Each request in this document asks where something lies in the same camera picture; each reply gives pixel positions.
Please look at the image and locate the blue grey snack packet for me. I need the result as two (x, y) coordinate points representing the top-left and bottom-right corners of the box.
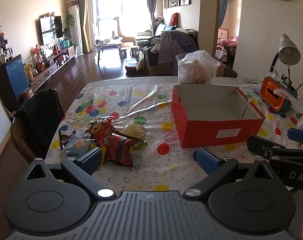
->
(59, 130), (96, 159)

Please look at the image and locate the red orange chip bag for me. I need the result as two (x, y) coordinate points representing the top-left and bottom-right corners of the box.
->
(85, 118), (140, 167)

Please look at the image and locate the pale yellow snack wrapper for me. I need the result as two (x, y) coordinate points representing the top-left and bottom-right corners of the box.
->
(121, 123), (147, 150)

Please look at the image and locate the red cardboard shoe box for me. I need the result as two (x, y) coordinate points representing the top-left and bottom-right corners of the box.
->
(171, 85), (265, 148)

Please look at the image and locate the dark chair with black cloth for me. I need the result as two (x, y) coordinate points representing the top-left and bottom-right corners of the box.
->
(11, 88), (65, 164)

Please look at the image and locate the balloon birthday tablecloth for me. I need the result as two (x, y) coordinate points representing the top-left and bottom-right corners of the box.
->
(46, 81), (303, 193)

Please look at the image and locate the grey desk lamp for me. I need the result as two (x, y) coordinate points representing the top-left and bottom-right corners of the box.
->
(270, 34), (301, 85)

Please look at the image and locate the clear plastic bag with food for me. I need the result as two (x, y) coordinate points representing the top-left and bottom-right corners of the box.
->
(176, 50), (221, 85)

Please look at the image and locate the blue panel black cabinet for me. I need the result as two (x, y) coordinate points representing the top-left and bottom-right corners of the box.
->
(0, 54), (29, 112)

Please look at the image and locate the wooden tv cabinet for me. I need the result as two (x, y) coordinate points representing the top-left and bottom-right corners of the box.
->
(29, 45), (77, 91)

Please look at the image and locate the sofa with piled clothes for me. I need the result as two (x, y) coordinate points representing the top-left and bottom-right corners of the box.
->
(136, 24), (199, 76)

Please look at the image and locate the wooden coffee table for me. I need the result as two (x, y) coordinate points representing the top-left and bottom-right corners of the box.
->
(94, 38), (122, 64)

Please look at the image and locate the giraffe toy figure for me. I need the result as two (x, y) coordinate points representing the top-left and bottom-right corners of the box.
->
(113, 16), (137, 46)

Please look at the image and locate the flat screen television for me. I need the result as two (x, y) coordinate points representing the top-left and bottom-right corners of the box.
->
(39, 16), (63, 45)

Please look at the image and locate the white standing air conditioner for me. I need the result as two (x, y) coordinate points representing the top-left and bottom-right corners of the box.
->
(68, 5), (84, 56)

